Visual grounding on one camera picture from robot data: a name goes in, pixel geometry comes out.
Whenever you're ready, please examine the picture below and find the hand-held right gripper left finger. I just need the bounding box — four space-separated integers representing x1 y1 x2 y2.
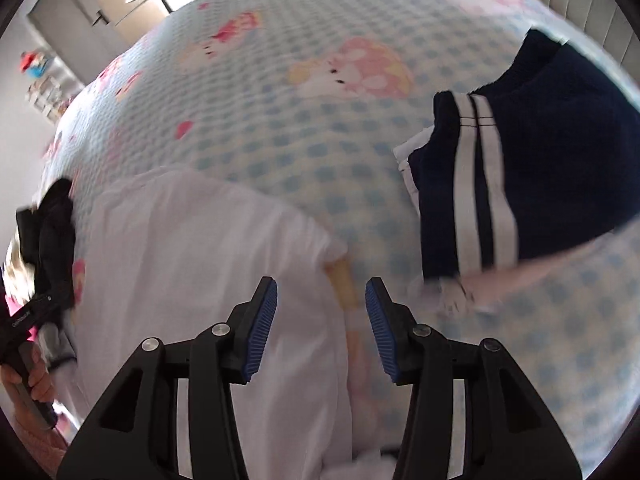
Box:
56 276 279 480

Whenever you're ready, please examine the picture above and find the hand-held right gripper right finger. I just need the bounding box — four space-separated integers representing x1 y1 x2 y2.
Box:
365 277 583 480

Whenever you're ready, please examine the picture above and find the white t-shirt navy trim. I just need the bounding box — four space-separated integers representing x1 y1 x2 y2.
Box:
37 167 396 480

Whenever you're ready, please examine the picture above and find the person's left forearm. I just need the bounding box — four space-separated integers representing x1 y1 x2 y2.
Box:
0 395 68 480

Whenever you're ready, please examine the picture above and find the folded pale clothes stack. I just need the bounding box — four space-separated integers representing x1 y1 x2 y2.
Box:
392 127 526 316

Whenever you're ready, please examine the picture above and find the person's left hand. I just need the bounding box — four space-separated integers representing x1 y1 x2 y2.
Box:
0 347 53 405

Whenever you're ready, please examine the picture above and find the pink garment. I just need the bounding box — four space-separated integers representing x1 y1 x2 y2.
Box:
10 325 41 346

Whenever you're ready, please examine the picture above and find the black jacket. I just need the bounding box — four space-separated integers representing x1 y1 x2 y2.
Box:
15 177 78 306

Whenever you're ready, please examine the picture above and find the checkered cartoon cat blanket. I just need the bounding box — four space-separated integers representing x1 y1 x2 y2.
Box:
40 0 640 480

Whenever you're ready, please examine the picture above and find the white shelf rack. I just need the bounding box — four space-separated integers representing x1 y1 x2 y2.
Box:
27 72 83 123

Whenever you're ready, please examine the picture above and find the navy sweater with white stripes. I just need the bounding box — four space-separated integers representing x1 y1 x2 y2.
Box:
417 29 640 281

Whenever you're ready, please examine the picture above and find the grey door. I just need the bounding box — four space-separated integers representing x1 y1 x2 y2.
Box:
27 0 133 83

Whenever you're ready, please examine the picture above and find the grey-green padded headboard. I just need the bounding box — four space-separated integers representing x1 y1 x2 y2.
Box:
487 0 640 86

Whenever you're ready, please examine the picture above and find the red blue wall plush toy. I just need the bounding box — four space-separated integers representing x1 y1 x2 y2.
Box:
19 50 51 78

